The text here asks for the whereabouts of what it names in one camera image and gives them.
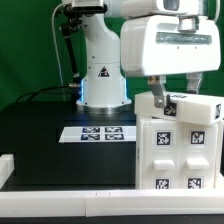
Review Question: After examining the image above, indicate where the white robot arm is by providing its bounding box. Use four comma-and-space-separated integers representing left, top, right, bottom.
62, 0, 221, 111

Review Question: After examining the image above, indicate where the white cabinet body box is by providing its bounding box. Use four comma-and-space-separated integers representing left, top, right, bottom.
135, 116, 223, 190

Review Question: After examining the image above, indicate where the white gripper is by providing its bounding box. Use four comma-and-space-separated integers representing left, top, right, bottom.
121, 15, 221, 108

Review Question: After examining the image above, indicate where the white frame rail fence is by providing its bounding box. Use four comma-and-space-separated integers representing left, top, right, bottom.
0, 154, 224, 218

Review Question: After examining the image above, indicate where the white cable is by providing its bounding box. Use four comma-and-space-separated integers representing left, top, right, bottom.
51, 2, 68, 101

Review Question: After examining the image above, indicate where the white marker base sheet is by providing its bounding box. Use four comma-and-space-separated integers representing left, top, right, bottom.
59, 126, 136, 143

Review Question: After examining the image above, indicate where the black cable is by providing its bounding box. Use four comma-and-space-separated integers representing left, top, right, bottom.
15, 84, 83, 103

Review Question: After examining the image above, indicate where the white block with markers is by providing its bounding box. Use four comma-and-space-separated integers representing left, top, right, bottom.
135, 92, 224, 126

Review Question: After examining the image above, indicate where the white cabinet door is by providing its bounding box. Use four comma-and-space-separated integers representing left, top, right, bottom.
142, 119, 179, 190
178, 123, 218, 189

